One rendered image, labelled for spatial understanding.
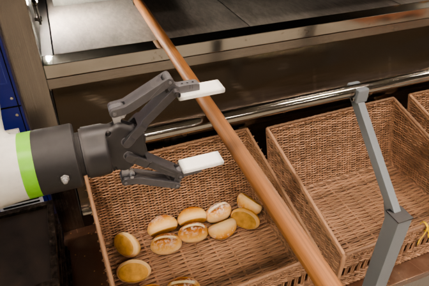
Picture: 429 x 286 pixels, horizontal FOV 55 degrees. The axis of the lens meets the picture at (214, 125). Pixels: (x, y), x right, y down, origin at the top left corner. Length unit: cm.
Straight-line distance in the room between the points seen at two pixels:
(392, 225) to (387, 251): 8
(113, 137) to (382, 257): 76
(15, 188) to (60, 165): 6
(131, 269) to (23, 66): 63
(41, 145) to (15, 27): 57
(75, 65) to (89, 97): 11
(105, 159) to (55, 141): 7
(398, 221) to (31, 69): 95
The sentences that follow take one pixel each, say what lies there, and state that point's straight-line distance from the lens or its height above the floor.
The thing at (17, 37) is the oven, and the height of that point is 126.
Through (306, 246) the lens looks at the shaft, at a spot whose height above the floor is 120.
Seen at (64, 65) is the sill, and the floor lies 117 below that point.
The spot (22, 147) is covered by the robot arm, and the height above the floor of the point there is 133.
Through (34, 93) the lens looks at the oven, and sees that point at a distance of 119.
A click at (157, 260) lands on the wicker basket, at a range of 135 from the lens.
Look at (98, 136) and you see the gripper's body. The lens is 59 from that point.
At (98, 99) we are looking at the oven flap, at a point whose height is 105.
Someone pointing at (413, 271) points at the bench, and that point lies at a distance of 146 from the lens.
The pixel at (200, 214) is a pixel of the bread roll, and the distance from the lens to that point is 139.
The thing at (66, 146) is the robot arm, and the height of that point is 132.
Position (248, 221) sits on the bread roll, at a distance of 139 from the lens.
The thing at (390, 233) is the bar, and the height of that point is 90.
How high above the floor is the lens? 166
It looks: 35 degrees down
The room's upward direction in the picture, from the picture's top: straight up
